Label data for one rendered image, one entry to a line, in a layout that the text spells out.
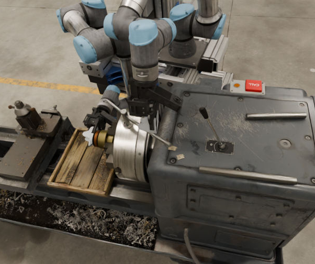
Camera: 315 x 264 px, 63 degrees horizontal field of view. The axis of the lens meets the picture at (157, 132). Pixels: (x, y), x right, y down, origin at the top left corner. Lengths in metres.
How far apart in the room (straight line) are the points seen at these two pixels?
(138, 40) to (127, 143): 0.42
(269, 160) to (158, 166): 0.35
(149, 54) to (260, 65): 2.73
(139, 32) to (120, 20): 0.17
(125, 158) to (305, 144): 0.62
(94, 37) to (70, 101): 2.03
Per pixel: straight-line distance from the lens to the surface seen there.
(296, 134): 0.99
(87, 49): 1.12
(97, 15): 1.54
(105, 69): 1.60
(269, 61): 3.46
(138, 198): 1.24
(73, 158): 1.42
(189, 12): 1.31
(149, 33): 0.70
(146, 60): 0.71
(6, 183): 1.46
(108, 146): 1.12
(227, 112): 1.00
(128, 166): 1.00
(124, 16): 0.86
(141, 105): 0.78
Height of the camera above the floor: 1.98
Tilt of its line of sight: 51 degrees down
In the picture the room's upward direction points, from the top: 8 degrees counter-clockwise
